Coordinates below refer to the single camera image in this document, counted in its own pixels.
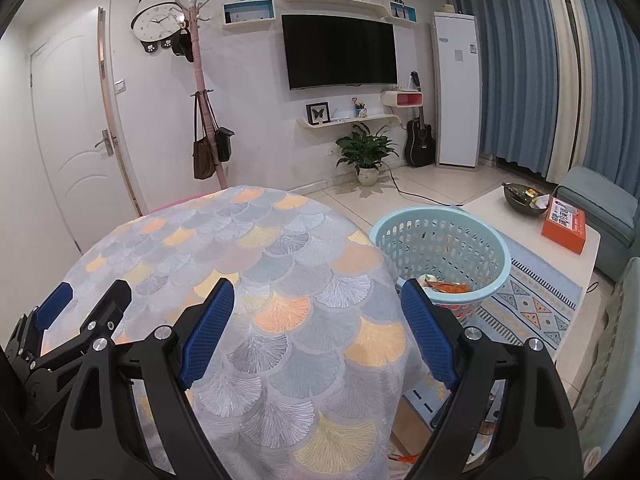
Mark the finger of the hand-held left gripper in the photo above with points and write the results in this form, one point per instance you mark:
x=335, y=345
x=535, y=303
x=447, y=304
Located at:
x=52, y=302
x=112, y=300

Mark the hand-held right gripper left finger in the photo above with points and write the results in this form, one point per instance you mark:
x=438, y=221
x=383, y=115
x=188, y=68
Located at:
x=207, y=335

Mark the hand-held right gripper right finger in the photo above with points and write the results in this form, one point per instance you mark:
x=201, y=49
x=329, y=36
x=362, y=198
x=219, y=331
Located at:
x=425, y=330

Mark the light blue plastic basket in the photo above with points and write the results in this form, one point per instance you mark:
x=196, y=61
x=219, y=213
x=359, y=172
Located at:
x=400, y=225

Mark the black shoulder bag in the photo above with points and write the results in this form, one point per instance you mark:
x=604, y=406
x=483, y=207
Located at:
x=224, y=145

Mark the fan-pattern grey tablecloth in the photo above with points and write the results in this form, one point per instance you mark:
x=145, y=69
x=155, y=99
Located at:
x=300, y=310

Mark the blue patterned rug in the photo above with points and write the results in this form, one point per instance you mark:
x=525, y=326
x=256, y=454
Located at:
x=530, y=305

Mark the white coffee table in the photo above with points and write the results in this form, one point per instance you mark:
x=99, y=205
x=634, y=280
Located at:
x=505, y=235

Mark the small orange object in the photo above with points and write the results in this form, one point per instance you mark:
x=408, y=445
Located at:
x=404, y=457

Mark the dark bowl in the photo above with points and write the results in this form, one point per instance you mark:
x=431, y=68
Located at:
x=515, y=202

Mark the white door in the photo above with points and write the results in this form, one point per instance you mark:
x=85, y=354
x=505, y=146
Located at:
x=70, y=135

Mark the brown tote bag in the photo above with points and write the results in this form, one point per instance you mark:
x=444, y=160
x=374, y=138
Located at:
x=202, y=155

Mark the orange box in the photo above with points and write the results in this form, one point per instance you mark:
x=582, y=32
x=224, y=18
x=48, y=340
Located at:
x=562, y=227

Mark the white paper tag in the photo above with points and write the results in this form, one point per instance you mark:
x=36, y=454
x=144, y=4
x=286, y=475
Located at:
x=540, y=201

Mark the black acoustic guitar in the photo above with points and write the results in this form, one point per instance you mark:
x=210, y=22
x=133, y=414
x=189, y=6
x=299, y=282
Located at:
x=419, y=145

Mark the potted green plant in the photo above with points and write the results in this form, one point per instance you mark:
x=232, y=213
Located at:
x=367, y=147

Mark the grey-green sofa cushion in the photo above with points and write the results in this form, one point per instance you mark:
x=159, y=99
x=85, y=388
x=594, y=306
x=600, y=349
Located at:
x=615, y=360

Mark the blue sofa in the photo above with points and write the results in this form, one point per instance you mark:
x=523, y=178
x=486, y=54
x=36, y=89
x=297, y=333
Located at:
x=595, y=200

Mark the small shelf decoration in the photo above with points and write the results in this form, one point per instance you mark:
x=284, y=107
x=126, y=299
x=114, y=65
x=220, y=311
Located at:
x=360, y=110

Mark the pink and white box shelf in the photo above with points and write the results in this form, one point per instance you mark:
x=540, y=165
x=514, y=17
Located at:
x=402, y=100

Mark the pink coat rack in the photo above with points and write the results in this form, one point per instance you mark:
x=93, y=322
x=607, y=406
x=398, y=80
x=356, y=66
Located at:
x=200, y=75

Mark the white standing air conditioner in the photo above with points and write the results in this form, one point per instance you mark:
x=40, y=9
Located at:
x=455, y=90

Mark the framed butterfly picture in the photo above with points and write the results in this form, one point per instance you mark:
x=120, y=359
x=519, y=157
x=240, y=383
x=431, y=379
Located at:
x=318, y=113

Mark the beige sheer curtain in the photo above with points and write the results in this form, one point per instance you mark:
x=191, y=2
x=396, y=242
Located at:
x=567, y=110

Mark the black hat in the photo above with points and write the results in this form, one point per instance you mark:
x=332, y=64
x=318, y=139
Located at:
x=184, y=47

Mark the blue curtain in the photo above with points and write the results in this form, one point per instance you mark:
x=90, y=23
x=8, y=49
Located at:
x=615, y=85
x=510, y=70

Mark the black flat television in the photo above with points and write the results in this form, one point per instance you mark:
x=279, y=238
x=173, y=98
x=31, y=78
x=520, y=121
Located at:
x=340, y=50

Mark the small blue lined shelf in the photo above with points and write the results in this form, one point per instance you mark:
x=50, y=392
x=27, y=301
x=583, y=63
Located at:
x=404, y=12

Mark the blue lined box shelf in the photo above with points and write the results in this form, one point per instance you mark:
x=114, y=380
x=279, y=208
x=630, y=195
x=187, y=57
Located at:
x=250, y=12

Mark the long white wavy shelf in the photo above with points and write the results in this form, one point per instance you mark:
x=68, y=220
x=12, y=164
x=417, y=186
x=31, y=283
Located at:
x=330, y=0

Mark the white light switch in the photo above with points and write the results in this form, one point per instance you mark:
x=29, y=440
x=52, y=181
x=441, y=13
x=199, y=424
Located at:
x=120, y=86

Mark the white wavy wall shelf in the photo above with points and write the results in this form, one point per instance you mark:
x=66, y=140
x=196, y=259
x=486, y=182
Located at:
x=345, y=121

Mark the panda wall clock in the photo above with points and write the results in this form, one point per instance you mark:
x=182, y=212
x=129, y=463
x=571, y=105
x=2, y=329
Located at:
x=157, y=22

